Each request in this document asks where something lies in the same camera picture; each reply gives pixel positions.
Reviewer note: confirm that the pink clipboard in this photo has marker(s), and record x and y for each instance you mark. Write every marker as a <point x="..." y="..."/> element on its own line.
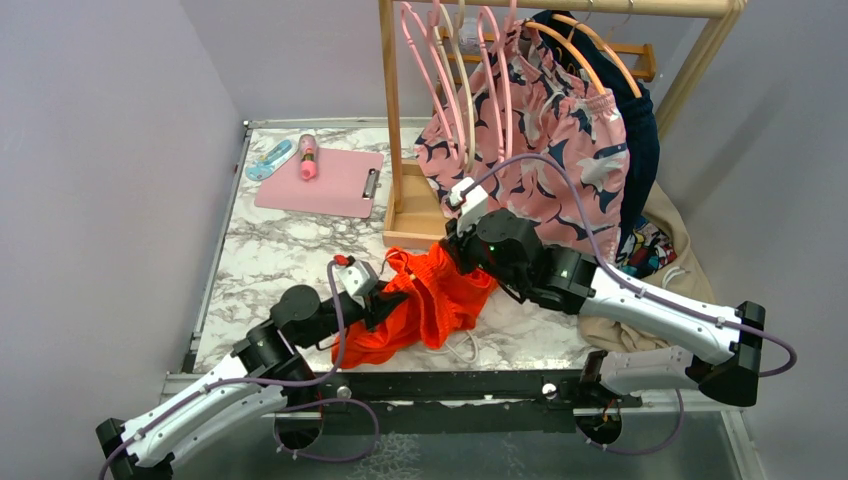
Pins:
<point x="345" y="185"/>

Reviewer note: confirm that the orange wooden hanger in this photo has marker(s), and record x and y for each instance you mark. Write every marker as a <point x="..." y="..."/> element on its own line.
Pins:
<point x="607" y="65"/>

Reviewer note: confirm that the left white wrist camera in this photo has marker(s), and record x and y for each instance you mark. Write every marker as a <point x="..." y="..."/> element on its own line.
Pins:
<point x="357" y="277"/>

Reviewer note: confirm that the pink shark print shorts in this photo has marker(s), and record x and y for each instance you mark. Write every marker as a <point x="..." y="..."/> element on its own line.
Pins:
<point x="576" y="185"/>

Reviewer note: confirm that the light blue package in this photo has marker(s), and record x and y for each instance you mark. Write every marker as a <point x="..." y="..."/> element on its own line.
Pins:
<point x="267" y="164"/>

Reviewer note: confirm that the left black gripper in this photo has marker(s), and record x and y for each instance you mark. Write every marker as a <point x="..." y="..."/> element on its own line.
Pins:
<point x="378" y="304"/>

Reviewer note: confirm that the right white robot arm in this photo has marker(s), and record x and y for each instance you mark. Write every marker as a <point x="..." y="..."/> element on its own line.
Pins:
<point x="714" y="349"/>

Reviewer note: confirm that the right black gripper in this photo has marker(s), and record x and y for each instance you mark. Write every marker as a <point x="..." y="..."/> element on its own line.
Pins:
<point x="456" y="243"/>

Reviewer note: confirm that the cream hanger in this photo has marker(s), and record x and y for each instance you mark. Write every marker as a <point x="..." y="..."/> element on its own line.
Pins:
<point x="464" y="111"/>

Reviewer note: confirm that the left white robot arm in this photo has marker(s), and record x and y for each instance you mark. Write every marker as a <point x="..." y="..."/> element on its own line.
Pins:
<point x="264" y="372"/>

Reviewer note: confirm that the pink tube bottle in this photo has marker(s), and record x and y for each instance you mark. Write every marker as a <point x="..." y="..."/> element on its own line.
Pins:
<point x="308" y="149"/>

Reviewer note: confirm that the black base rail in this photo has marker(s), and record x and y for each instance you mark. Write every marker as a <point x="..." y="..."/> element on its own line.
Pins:
<point x="454" y="402"/>

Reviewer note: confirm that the beige garment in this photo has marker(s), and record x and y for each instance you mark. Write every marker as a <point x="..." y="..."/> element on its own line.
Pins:
<point x="683" y="276"/>

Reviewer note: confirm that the pink hanger holding shorts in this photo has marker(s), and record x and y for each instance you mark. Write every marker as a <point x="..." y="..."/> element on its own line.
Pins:
<point x="491" y="38"/>

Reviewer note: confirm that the colourful print garment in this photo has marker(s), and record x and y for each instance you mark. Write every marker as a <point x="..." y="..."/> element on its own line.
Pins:
<point x="645" y="250"/>

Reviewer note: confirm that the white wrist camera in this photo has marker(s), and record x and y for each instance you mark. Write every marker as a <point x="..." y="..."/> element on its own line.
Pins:
<point x="357" y="277"/>
<point x="469" y="201"/>

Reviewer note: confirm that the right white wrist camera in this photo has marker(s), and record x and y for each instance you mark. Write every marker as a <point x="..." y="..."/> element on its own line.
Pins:
<point x="469" y="201"/>

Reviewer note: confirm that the orange shorts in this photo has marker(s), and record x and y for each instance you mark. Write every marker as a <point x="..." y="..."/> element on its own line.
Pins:
<point x="441" y="301"/>

